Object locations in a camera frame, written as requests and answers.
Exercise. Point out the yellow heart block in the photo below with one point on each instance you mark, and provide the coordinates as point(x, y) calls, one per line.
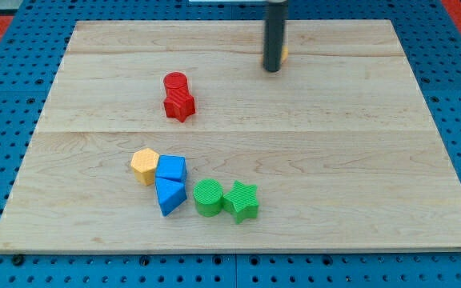
point(284, 54)

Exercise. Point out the wooden board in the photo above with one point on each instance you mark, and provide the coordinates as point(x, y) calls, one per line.
point(340, 143)

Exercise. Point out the green cylinder block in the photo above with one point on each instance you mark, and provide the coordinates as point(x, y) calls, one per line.
point(208, 195)

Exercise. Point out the green star block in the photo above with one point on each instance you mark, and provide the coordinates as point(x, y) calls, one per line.
point(241, 201)

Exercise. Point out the blue cube block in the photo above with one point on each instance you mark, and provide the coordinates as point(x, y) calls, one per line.
point(171, 167)

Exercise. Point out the red star block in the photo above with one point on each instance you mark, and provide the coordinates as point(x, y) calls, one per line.
point(179, 104)

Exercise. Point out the blue triangle block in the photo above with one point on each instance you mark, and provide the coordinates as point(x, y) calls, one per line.
point(170, 194)

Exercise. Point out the red cylinder block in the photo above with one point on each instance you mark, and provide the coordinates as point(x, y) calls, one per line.
point(175, 82)

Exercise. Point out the yellow hexagon block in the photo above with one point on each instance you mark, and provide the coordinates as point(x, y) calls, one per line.
point(144, 164)

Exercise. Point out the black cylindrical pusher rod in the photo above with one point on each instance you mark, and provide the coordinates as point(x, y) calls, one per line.
point(273, 36)

